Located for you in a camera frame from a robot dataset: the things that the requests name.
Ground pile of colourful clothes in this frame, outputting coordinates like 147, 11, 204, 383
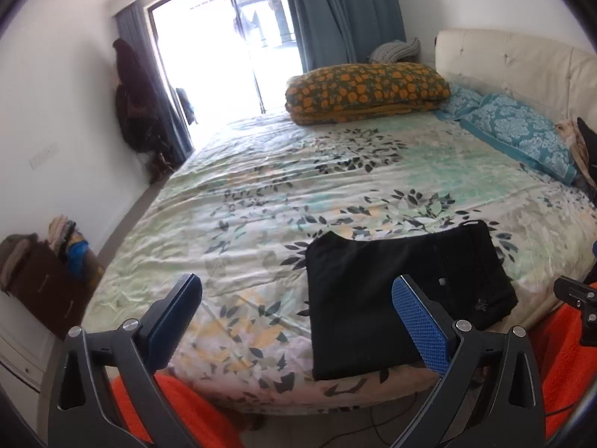
47, 215, 90, 283

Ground black pants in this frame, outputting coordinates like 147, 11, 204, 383
304, 219, 519, 382

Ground orange floral folded blanket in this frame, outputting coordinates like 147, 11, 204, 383
284, 62, 451, 126

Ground dark hanging clothes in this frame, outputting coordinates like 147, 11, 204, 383
112, 38, 187, 183

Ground blue hanging garment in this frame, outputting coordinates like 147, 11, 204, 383
175, 86, 196, 126

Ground black cloth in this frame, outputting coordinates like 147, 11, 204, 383
576, 116, 597, 183

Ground glass sliding door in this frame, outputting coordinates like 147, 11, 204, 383
146, 0, 304, 150

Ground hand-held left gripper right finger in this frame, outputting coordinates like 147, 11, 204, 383
391, 274, 547, 448

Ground brown folded garment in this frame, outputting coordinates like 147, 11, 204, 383
0, 233, 40, 292

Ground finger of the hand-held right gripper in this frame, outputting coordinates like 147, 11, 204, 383
554, 276, 597, 347

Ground cream padded headboard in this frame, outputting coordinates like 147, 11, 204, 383
434, 28, 597, 127

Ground bed with floral sheet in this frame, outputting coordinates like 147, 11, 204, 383
81, 111, 597, 416

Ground grey-blue curtain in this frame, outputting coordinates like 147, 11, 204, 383
114, 2, 194, 159

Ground blue curtain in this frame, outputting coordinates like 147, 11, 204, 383
278, 0, 407, 72

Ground brown dresser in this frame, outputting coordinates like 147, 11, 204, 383
7, 238, 106, 341

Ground person's orange clothing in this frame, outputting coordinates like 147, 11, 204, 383
109, 280, 597, 448

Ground large blue patterned pillow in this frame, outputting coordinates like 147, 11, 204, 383
459, 94, 576, 186

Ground grey knitted cushion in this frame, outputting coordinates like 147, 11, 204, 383
368, 37, 421, 63

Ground small blue patterned pillow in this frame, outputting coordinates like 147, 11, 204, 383
436, 85, 486, 119

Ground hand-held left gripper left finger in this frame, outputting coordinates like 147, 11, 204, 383
47, 273, 203, 448

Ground white cabinet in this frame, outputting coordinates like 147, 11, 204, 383
0, 289, 59, 393

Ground beige cloth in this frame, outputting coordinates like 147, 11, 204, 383
554, 119, 591, 173

